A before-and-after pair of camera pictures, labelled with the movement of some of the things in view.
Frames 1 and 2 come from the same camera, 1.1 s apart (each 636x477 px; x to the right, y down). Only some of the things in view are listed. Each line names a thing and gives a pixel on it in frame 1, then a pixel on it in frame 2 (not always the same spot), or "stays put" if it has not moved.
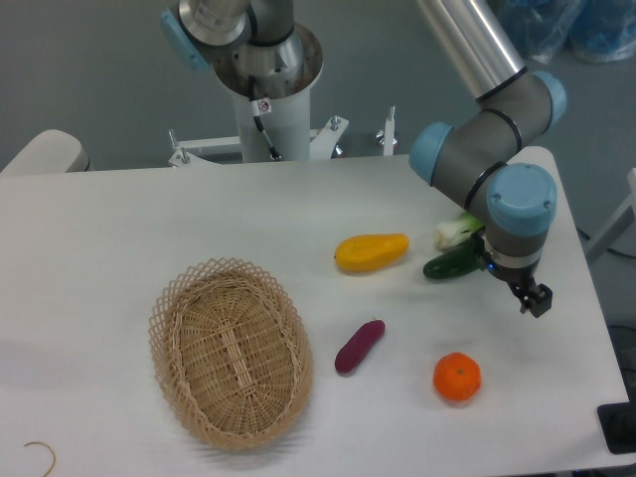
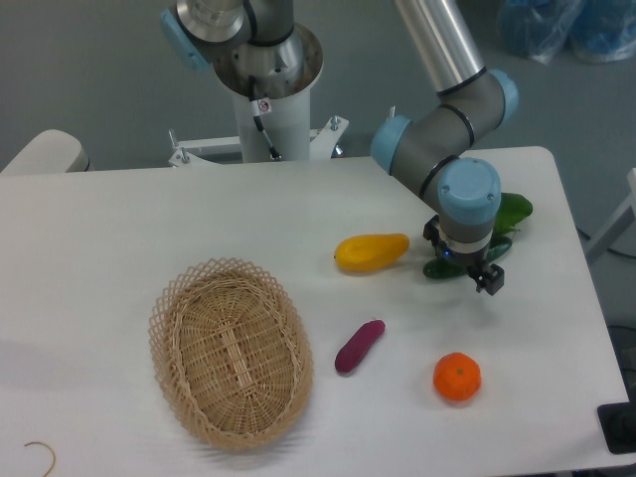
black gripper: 535,298 to 476,264
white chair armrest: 52,151 stays put
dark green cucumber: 457,260 stays put
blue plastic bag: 547,31 stays put
